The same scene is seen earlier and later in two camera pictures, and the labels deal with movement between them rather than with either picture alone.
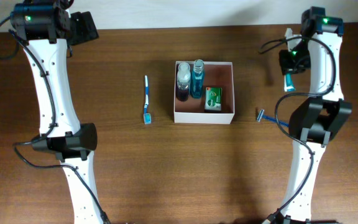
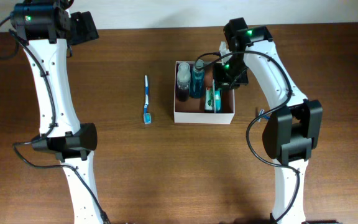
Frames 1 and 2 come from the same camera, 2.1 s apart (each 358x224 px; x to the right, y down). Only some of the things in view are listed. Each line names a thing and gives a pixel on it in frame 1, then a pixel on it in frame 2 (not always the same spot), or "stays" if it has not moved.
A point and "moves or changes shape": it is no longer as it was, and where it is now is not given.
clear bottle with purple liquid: x=183 y=79 stays
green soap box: x=213 y=98 stays
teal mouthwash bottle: x=197 y=79 stays
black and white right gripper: x=286 y=67 -> x=224 y=82
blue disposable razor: x=260 y=116 stays
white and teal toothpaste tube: x=288 y=83 moves or changes shape
